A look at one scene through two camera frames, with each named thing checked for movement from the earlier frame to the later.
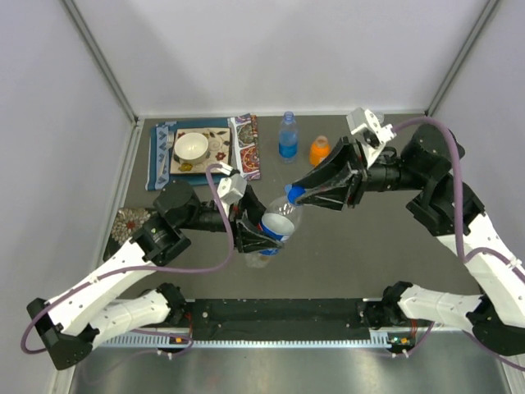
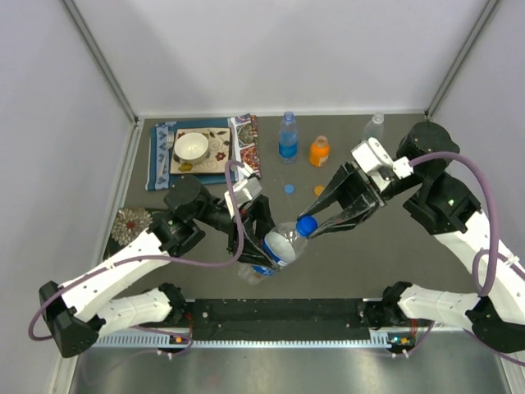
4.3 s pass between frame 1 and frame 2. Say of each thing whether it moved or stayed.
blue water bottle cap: moved
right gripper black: moved
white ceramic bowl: stayed
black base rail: stayed
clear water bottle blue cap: moved
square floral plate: stayed
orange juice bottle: stayed
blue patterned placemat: stayed
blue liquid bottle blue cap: stayed
